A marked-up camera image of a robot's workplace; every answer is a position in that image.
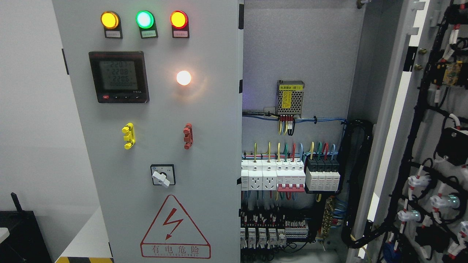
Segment grey cabinet door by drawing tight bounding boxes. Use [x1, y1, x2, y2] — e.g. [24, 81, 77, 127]
[363, 0, 467, 263]
[52, 0, 243, 263]

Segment red terminal connector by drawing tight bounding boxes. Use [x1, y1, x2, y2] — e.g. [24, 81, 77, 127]
[183, 123, 193, 150]

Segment white socket breaker row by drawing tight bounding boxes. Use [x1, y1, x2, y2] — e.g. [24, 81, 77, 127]
[240, 159, 305, 193]

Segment perforated metal power supply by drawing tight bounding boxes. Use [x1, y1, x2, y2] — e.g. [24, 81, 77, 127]
[276, 80, 305, 115]

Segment white glowing indicator light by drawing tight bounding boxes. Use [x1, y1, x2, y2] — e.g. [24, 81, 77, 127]
[176, 70, 192, 85]

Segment black white surge protector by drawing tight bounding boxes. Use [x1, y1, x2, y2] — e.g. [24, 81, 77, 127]
[305, 158, 341, 195]

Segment grey electrical cabinet body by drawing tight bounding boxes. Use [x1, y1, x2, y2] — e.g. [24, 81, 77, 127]
[219, 0, 412, 263]

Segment lower relay terminal row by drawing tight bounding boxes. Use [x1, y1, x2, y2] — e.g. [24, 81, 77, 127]
[239, 208, 310, 249]

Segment yellow terminal connector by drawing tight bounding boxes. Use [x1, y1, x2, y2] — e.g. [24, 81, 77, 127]
[121, 122, 136, 150]

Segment red electrical warning sticker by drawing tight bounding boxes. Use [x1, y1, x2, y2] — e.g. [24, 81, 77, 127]
[140, 194, 211, 259]

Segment brass ground terminal bar right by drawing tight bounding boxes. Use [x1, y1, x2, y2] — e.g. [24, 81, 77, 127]
[320, 197, 335, 241]

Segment red indicator light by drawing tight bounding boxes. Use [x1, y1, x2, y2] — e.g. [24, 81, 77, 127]
[170, 10, 189, 38]

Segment black digital power meter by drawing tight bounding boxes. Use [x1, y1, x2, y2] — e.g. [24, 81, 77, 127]
[89, 50, 150, 103]

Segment green indicator light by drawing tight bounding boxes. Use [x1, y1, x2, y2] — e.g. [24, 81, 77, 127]
[135, 10, 158, 39]

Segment yellow indicator light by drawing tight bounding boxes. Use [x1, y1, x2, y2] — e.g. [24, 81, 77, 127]
[101, 11, 123, 39]

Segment black box at left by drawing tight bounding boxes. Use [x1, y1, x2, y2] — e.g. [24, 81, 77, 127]
[0, 193, 52, 263]

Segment white rotary selector switch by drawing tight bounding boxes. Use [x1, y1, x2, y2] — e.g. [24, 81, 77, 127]
[150, 164, 176, 188]

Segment black right cable conduit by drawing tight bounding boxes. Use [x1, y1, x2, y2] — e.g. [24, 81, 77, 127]
[340, 119, 392, 249]

